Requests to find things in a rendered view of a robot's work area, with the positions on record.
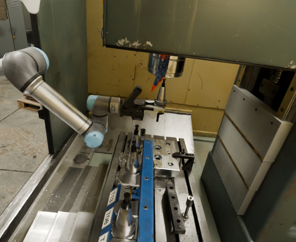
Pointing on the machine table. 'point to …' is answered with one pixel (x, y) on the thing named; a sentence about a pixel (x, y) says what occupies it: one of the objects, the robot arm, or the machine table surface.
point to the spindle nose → (173, 72)
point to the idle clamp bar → (174, 210)
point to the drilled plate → (166, 170)
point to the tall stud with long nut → (188, 206)
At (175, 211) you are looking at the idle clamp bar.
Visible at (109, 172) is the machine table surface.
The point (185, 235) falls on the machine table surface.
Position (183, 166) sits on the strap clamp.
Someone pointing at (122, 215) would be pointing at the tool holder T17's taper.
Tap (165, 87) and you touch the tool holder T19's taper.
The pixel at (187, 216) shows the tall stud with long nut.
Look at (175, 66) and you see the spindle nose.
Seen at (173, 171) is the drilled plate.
